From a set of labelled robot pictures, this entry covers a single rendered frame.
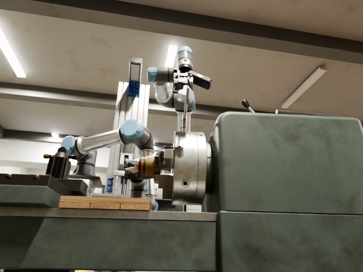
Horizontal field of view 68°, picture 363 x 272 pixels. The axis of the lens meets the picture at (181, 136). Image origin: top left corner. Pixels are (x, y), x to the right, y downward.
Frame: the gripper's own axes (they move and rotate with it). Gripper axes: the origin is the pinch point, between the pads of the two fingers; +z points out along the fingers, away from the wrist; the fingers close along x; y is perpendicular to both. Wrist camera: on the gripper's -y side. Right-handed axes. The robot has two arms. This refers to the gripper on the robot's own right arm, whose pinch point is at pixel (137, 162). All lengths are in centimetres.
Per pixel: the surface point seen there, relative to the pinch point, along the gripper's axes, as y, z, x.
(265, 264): -44, 18, -38
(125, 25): 47, -141, 229
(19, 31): 202, -184, 253
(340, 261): -68, 17, -37
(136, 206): -2.9, 14.6, -20.7
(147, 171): -4.5, -0.8, -3.6
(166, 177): -12.4, -3.8, -5.1
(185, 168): -19.3, 11.2, -5.5
